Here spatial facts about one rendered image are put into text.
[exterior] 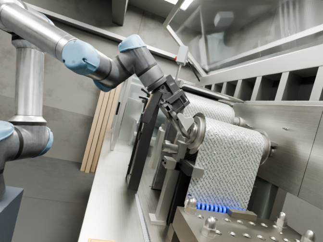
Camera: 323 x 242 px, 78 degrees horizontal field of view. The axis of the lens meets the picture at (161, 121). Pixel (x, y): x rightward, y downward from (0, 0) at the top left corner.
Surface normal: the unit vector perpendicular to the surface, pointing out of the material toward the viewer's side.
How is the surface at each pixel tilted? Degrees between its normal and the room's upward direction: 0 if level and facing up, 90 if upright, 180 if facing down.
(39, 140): 76
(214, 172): 90
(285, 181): 90
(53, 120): 90
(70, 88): 90
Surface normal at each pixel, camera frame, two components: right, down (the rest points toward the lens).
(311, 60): -0.94, -0.24
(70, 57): -0.26, -0.03
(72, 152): 0.23, 0.10
